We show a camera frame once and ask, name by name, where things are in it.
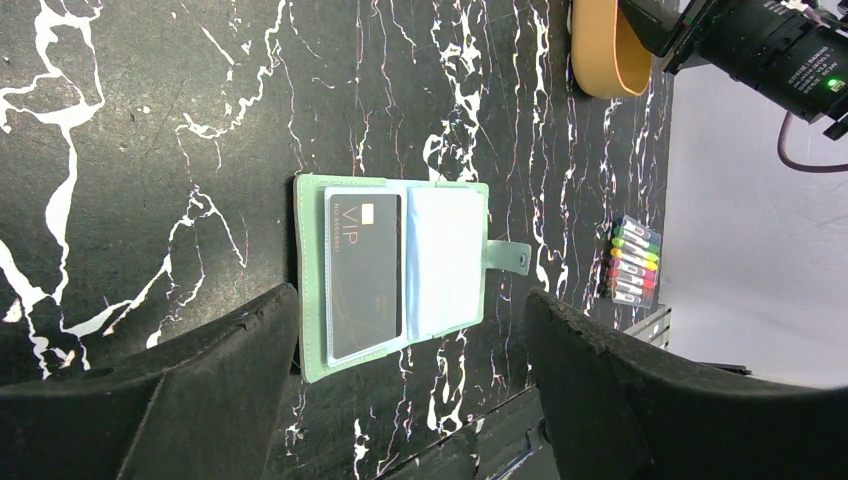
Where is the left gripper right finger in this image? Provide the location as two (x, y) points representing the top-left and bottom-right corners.
(524, 289), (847, 479)

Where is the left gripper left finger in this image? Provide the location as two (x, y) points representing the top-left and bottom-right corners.
(1, 284), (300, 479)

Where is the green card holder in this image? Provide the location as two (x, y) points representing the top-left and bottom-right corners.
(293, 174), (531, 383)

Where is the black VIP credit card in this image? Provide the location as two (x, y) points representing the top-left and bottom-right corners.
(325, 187), (404, 365)

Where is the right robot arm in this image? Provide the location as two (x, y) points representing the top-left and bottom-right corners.
(617, 0), (847, 140)

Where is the pack of coloured markers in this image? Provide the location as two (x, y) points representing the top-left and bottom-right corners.
(604, 215), (662, 309)

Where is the orange oval tray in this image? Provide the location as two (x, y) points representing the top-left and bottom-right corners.
(570, 0), (653, 99)

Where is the aluminium frame rail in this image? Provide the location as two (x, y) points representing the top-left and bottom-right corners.
(624, 305), (672, 349)

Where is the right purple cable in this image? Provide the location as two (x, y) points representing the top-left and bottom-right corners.
(776, 111), (848, 176)

